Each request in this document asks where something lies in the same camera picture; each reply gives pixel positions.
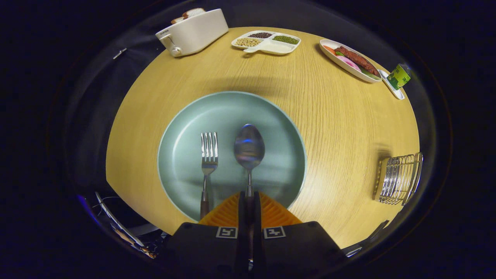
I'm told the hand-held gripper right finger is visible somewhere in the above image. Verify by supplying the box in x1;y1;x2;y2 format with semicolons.
253;191;347;274

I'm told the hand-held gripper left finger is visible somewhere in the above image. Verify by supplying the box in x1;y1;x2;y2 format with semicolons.
165;191;248;272

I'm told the metal fork with brown handle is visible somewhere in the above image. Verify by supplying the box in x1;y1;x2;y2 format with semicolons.
200;132;219;220

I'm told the metal spoon with brown handle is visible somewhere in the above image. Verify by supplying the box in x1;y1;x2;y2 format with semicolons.
234;124;266;260

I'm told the teal round plate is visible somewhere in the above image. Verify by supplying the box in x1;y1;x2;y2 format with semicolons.
157;91;307;222

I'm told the white divided dish with beans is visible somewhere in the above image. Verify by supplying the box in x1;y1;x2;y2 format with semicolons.
231;31;301;55

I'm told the white oval food plate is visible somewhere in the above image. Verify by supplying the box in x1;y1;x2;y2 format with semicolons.
319;39;382;83

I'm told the green lettuce leaf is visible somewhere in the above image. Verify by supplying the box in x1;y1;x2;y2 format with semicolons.
358;66;382;81

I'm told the white coaster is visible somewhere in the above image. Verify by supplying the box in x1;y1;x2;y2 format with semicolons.
378;70;405;100

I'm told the white toaster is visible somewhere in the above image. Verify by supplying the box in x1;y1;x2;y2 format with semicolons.
155;9;229;57

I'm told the brown meat piece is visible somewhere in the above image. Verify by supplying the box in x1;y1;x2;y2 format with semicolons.
335;46;380;76

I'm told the green drink bottle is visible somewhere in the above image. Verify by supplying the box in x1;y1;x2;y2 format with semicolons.
386;64;412;90

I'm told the black backdrop cloth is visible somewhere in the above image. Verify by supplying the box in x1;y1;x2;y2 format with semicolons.
64;0;452;248

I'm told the metal wire cutlery rack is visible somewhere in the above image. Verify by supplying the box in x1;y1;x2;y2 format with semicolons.
373;152;424;206

